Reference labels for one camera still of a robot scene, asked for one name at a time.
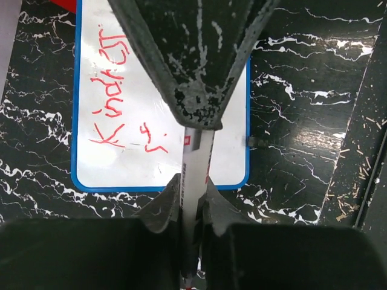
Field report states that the wire whiteboard stand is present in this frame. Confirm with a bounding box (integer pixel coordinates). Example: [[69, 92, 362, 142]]
[[247, 136, 269, 149]]

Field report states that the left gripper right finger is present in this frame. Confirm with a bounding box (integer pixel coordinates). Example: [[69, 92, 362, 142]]
[[201, 183, 386, 289]]

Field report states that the blue framed whiteboard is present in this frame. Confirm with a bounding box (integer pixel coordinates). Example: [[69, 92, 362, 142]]
[[71, 1, 250, 193]]

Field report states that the red capped whiteboard marker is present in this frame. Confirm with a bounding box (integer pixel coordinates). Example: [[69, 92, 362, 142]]
[[180, 127, 215, 289]]

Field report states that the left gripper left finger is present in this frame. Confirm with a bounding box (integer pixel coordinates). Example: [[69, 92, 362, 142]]
[[1, 175, 180, 289]]

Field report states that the red plastic shopping basket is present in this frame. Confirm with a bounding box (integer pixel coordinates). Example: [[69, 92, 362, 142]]
[[50, 0, 77, 14]]

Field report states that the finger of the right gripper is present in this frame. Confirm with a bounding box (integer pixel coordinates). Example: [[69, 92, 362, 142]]
[[109, 0, 278, 131]]

